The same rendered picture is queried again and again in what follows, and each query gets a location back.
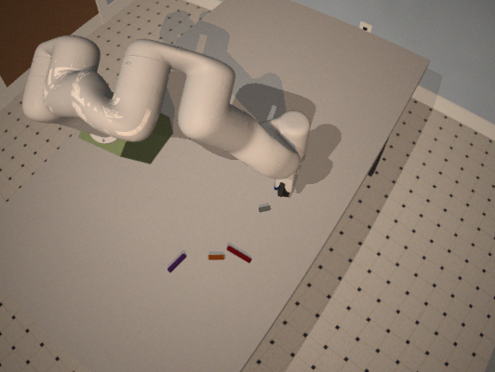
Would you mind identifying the purple rod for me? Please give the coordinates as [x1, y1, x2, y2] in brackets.
[167, 254, 186, 272]

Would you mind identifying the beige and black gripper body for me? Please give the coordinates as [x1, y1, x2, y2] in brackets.
[274, 166, 300, 193]

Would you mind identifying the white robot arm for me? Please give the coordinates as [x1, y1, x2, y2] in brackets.
[22, 35, 311, 179]

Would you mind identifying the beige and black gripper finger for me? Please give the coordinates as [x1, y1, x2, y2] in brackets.
[277, 182, 289, 197]

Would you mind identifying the dark red rod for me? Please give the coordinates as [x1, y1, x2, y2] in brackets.
[227, 246, 251, 263]

